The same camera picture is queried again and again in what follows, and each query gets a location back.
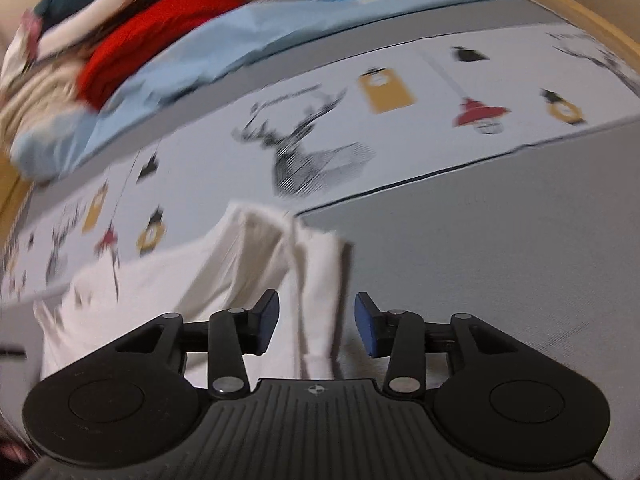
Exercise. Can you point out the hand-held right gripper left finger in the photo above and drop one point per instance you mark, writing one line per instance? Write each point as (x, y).
(270, 321)

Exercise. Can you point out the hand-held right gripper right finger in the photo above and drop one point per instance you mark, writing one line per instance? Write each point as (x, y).
(365, 326)

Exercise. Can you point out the white small garment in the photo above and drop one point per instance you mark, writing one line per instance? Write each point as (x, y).
(200, 280)

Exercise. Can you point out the pile of mixed clothes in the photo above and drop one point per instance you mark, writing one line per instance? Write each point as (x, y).
(55, 35)

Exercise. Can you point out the printed white bed sheet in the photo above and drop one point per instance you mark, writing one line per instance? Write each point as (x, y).
(400, 130)

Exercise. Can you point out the light blue cloth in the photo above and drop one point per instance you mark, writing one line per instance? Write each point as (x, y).
(200, 60)

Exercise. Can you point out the red garment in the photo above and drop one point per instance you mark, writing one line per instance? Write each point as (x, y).
(150, 30)

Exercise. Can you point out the beige garment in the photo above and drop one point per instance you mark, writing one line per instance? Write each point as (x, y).
(35, 100)

